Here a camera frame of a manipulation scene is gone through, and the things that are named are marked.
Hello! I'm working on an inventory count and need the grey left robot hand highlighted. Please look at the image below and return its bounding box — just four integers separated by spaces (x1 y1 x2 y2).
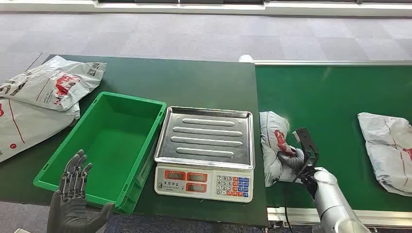
46 149 115 233

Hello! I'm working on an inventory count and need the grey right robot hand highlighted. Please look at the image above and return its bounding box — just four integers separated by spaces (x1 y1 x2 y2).
277 146 305 172

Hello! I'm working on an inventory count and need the green conveyor belt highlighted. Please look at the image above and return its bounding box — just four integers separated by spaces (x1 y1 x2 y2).
254 60 412 231

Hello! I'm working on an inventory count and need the grey mailer package red print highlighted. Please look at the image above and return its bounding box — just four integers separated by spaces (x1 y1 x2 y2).
358 112 412 198

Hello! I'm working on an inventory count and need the green plastic crate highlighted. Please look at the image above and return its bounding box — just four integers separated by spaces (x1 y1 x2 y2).
33 91 167 215

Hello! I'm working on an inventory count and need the white scale with steel tray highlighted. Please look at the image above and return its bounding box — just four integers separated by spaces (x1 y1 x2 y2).
154 106 256 203

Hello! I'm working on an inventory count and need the large white mailer red line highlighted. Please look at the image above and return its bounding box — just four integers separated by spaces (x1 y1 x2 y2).
0 98 81 163

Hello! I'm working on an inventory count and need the white mailer with QR codes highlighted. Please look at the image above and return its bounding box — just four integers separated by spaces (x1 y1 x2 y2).
0 55 107 112

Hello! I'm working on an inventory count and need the dark green table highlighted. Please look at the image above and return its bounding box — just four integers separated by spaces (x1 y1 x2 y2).
0 54 269 227

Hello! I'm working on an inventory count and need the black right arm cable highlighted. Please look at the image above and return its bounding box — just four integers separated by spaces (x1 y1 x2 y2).
284 151 320 233

